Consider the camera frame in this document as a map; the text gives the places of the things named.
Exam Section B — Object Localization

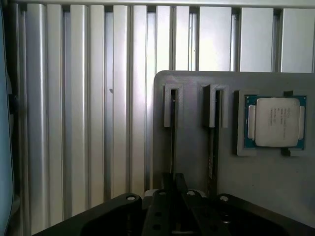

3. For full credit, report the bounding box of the black RAM stick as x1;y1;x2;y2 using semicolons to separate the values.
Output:
170;89;178;176

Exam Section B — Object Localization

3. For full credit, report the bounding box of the grey 3D-printed part rack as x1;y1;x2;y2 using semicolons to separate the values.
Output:
153;70;315;199

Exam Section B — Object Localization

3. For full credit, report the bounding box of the CPU with silver lid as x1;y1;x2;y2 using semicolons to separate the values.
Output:
243;95;308;150

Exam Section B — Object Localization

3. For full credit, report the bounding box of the dark PC case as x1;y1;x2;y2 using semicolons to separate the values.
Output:
0;0;18;236

